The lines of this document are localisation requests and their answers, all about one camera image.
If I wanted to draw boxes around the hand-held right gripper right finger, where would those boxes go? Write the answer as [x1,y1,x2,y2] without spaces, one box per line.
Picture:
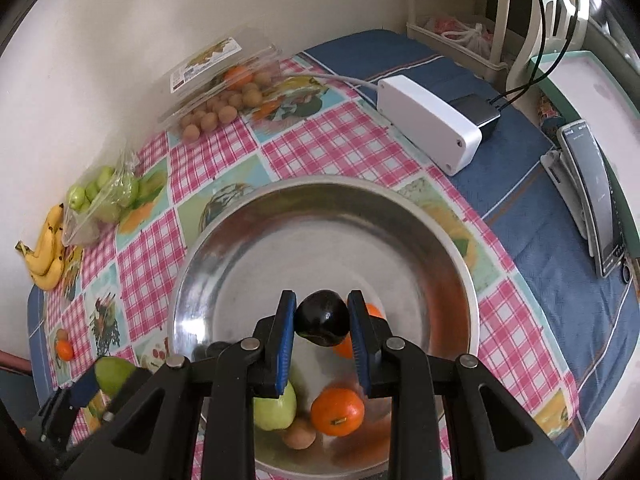
[347,290,583,480]

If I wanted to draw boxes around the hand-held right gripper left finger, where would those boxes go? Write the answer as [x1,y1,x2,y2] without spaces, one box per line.
[62,290,298,480]

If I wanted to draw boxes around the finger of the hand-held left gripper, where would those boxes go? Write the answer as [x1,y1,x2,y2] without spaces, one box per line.
[67,370,102,408]

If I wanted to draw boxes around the large green mango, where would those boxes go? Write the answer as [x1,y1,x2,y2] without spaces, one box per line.
[95,356,151,395]

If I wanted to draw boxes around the dark purple plum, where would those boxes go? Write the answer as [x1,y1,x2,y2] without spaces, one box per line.
[294,290,351,347]

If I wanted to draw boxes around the green guava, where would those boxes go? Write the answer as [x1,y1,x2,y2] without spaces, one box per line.
[253,380,297,432]

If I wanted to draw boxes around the round metal bowl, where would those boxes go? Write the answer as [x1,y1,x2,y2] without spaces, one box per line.
[167,176,481,480]

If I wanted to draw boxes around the bag of green fruits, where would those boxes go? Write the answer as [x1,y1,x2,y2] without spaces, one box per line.
[62,147,143,247]

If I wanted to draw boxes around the pink furniture edge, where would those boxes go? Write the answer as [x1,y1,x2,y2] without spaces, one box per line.
[0,350,33,375]

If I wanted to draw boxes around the yellow banana bunch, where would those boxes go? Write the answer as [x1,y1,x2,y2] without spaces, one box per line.
[15,203,66,292]

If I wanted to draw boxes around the blue tablecloth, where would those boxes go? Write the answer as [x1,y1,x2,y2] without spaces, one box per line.
[27,27,640,461]

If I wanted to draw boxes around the pile of green jujubes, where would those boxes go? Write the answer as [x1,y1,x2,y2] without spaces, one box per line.
[67,166,141,223]

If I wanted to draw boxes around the pile of brown longans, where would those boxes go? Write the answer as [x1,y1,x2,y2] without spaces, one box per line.
[180,72,276,143]

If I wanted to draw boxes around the white plastic box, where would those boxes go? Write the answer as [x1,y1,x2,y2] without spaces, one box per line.
[376,76,483,177]

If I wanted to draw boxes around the black charger plug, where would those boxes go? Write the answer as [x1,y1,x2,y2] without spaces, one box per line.
[447,94,502,142]

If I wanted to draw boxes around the white phone stand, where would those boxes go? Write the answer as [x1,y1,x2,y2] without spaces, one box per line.
[540,147,596,256]

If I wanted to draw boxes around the black smartphone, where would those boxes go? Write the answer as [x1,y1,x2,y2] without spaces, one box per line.
[557,120,628,278]

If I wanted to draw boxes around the clear plastic clamshell box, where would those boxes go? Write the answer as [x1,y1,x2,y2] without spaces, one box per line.
[157,36,283,131]

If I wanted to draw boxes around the white plastic bag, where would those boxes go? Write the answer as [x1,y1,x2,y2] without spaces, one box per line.
[425,15,493,56]

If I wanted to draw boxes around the teal rimmed board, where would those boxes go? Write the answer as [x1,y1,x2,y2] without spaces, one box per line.
[525,50,640,161]

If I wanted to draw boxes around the white shelf rack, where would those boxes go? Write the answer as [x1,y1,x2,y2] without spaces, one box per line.
[402,0,516,83]

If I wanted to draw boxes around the black cable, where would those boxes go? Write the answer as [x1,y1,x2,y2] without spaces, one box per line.
[492,0,548,106]
[500,0,576,111]

